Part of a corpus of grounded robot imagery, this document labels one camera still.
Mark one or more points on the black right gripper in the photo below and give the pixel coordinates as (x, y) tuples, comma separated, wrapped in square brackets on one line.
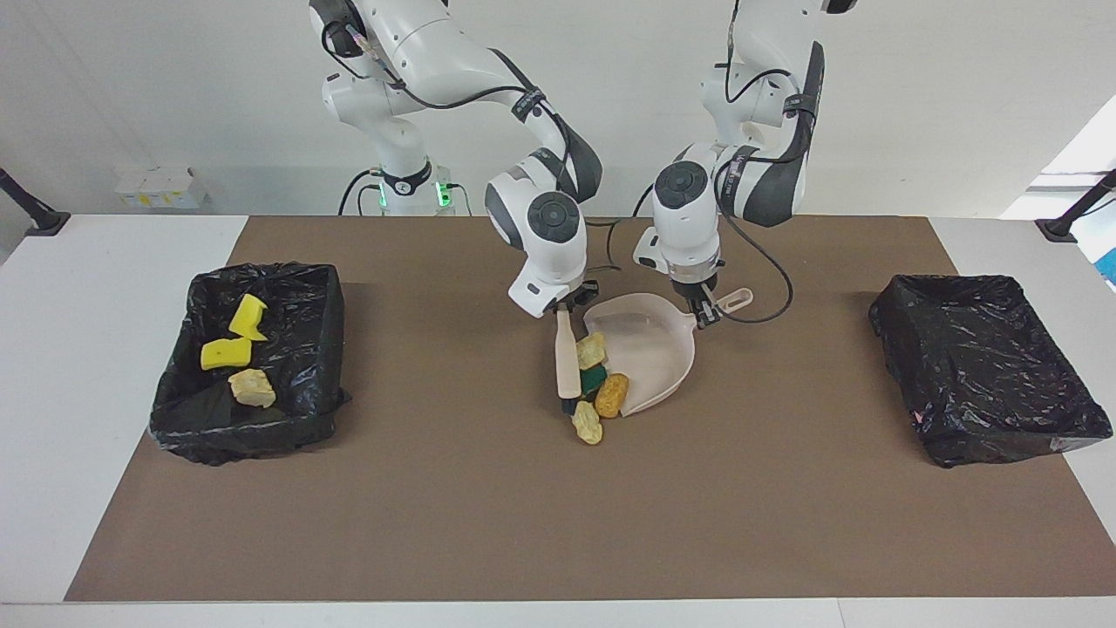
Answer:
[(575, 296)]

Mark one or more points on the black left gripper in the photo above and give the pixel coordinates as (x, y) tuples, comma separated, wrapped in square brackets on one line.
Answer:
[(702, 291)]

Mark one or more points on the pale foam piece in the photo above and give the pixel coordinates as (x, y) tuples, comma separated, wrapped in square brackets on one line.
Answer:
[(591, 351), (588, 424), (253, 389)]

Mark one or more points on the beige hand brush black bristles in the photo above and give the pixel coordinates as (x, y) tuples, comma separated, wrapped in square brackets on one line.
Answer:
[(568, 358)]

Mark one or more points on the beige plastic dustpan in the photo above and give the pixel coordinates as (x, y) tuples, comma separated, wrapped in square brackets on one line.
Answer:
[(654, 349)]

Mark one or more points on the small green sponge piece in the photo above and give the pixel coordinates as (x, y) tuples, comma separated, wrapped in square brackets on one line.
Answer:
[(595, 381)]

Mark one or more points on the brown cork-like lump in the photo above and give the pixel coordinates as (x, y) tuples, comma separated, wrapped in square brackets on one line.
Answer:
[(611, 396)]

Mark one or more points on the all yellow sponge piece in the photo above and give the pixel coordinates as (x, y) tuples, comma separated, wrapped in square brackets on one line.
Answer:
[(249, 316)]

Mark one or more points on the green and yellow sponge piece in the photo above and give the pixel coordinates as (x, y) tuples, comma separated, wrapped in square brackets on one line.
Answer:
[(225, 354)]

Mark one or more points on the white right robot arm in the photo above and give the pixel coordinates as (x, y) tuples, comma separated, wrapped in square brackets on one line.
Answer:
[(549, 235)]

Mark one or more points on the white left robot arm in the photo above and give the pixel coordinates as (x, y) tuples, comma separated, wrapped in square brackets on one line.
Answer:
[(689, 227)]

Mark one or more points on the bin lined with black bag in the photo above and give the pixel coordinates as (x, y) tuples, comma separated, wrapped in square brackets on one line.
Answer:
[(985, 366), (296, 384)]

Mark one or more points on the brown table mat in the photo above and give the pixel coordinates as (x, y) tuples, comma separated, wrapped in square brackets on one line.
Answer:
[(523, 541)]

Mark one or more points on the light blue object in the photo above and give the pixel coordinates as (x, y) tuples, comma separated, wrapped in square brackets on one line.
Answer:
[(1109, 266)]

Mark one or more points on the white cardboard box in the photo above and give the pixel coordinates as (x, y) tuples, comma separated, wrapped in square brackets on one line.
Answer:
[(161, 186)]

